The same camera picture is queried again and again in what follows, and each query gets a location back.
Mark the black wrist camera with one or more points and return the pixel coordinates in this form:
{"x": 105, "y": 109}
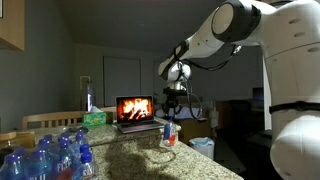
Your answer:
{"x": 175, "y": 91}

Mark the wooden wall cabinet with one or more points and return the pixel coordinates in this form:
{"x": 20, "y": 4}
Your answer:
{"x": 11, "y": 23}

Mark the white papers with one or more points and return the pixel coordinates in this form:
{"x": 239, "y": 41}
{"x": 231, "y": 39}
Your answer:
{"x": 191, "y": 115}

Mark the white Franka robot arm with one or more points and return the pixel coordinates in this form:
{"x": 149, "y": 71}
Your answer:
{"x": 293, "y": 83}

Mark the white trash bin with bag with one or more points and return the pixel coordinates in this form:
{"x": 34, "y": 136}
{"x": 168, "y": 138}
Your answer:
{"x": 201, "y": 146}

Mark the light wooden chair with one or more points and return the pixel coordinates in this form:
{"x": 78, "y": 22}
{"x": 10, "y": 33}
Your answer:
{"x": 50, "y": 115}

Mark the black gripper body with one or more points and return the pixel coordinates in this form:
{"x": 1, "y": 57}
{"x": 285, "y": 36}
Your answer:
{"x": 175, "y": 100}

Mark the brown cardboard box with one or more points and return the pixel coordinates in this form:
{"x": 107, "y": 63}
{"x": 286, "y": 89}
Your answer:
{"x": 190, "y": 128}

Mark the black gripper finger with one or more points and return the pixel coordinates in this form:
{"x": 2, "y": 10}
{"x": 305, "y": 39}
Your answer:
{"x": 170, "y": 110}
{"x": 179, "y": 110}

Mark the small white round object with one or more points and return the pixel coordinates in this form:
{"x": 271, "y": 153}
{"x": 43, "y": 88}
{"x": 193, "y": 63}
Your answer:
{"x": 160, "y": 114}

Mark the green tissue box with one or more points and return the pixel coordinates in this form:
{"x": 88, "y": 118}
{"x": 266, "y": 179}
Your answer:
{"x": 95, "y": 119}

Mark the laptop showing fireplace video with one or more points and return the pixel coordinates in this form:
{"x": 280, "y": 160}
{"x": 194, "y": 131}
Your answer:
{"x": 136, "y": 108}

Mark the clear bottle behind tissue box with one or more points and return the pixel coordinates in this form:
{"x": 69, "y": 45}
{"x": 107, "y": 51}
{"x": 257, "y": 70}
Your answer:
{"x": 90, "y": 96}

